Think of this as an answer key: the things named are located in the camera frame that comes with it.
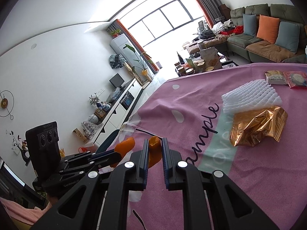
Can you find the pink sleeve left forearm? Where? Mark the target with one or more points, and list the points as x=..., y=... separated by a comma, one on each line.
x=18, y=212

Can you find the orange cushion far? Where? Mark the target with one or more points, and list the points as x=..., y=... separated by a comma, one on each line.
x=268, y=28

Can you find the black framed window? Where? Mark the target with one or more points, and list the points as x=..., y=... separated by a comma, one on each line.
x=165, y=19

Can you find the dark green sectional sofa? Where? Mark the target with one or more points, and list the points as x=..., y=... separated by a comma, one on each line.
x=258, y=50

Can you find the cluttered glass coffee table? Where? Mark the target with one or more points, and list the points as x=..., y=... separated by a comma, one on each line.
x=200, y=66

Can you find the pink floral tablecloth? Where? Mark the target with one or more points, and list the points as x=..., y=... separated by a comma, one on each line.
x=188, y=112

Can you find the red snack packet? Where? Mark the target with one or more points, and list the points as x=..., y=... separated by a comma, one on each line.
x=295, y=79

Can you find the white standing air conditioner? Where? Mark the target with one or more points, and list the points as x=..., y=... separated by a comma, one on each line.
x=117, y=44

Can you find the round wall clock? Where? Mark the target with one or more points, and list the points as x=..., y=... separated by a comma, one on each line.
x=7, y=104

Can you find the orange peel piece small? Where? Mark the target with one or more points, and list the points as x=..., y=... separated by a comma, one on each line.
x=155, y=151

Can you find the left orange grey curtain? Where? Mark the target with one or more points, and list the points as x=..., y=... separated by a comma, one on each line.
x=118, y=26

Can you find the blue-grey cushion far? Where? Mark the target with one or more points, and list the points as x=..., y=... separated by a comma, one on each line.
x=250, y=25

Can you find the brown ottoman with clutter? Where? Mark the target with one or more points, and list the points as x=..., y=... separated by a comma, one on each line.
x=219, y=42

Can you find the orange grey curtain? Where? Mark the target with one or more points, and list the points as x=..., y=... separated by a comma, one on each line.
x=206, y=2
x=118, y=26

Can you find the blue-grey cushion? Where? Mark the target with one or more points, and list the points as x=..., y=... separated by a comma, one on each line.
x=250, y=25
x=288, y=36

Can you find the right orange grey curtain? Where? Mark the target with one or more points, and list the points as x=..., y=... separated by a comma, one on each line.
x=206, y=2

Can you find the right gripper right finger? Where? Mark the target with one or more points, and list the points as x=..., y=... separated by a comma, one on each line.
x=169, y=164

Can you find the brown paper bag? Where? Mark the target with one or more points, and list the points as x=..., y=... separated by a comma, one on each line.
x=211, y=58

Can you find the tall green potted plant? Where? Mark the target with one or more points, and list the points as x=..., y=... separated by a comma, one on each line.
x=144, y=69

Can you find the white foam fruit net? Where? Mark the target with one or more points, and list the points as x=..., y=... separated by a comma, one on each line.
x=254, y=95

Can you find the gold foil snack bag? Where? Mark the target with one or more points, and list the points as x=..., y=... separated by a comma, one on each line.
x=251, y=127

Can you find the beige snack packet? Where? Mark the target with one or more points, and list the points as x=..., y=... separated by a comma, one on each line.
x=275, y=78

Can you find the blue-grey cushion near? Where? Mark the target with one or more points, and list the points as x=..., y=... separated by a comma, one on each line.
x=288, y=36

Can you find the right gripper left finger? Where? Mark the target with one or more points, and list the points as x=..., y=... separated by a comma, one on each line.
x=143, y=166

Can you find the small black monitor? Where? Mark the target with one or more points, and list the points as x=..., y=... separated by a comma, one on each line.
x=117, y=81

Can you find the black white tv cabinet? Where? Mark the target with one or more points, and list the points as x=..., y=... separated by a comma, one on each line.
x=119, y=113

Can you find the orange peel piece large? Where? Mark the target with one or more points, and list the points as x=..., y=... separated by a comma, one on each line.
x=123, y=148

